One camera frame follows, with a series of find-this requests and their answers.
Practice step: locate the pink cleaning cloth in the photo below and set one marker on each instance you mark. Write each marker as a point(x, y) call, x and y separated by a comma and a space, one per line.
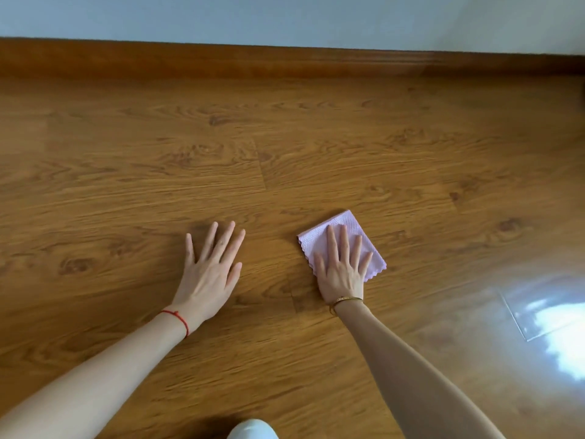
point(315, 240)

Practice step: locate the person's left little finger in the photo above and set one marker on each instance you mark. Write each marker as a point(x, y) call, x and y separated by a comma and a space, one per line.
point(191, 250)

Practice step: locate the person's left forearm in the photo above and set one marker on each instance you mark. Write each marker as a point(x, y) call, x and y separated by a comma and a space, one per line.
point(91, 384)

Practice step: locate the person's right thumb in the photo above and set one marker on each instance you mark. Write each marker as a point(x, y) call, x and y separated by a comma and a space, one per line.
point(318, 269)

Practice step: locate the person's left hand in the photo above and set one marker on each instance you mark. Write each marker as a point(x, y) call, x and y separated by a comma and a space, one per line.
point(204, 285)

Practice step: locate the person's right forearm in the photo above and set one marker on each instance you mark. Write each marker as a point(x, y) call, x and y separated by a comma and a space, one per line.
point(406, 379)

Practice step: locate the person's right little finger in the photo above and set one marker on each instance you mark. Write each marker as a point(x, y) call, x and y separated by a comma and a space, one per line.
point(367, 265)

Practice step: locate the person's white trouser knee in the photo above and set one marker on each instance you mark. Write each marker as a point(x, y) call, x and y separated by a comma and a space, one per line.
point(252, 430)

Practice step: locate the brown wooden baseboard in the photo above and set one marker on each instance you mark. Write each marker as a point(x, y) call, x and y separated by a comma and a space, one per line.
point(283, 63)

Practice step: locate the person's left thumb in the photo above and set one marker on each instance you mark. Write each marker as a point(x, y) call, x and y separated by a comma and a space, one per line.
point(234, 277)

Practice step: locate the person's right middle finger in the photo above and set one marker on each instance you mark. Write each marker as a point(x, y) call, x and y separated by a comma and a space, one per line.
point(344, 244)

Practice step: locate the person's left middle finger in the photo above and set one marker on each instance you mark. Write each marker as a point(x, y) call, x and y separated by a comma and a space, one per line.
point(224, 242)

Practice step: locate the person's right hand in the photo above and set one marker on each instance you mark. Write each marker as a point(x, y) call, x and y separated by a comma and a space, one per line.
point(342, 278)

